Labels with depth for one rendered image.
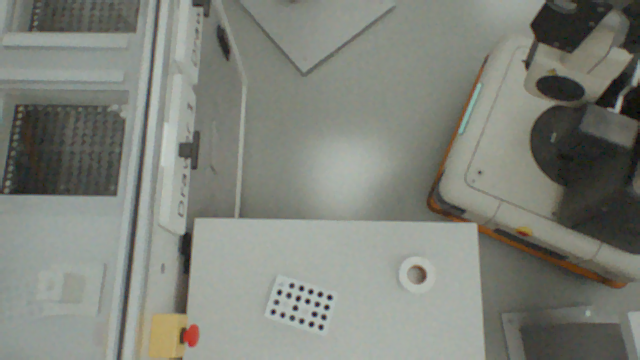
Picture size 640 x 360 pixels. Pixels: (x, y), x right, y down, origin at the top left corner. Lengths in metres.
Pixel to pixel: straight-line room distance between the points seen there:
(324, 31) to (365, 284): 1.23
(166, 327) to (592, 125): 0.95
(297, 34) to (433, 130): 0.62
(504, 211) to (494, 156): 0.17
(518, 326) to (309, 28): 1.28
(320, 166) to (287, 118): 0.22
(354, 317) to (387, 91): 1.13
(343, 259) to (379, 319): 0.14
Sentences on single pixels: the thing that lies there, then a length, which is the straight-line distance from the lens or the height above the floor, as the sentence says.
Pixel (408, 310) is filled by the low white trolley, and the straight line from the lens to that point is 1.10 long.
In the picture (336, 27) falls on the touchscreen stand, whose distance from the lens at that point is 2.11.
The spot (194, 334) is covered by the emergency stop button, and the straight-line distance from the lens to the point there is 0.99.
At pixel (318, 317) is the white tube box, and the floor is 0.80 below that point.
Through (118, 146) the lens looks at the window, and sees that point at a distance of 0.86.
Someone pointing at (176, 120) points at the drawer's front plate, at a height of 0.93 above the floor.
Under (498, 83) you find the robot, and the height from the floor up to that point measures 0.28.
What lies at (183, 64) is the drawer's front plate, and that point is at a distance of 1.09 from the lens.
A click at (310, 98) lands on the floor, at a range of 2.02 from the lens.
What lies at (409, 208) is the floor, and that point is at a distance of 1.91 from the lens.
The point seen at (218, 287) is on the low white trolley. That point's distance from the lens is 1.11.
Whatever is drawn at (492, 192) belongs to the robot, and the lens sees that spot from 1.69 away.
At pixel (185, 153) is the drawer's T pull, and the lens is 1.02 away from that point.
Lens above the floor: 1.85
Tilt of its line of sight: 75 degrees down
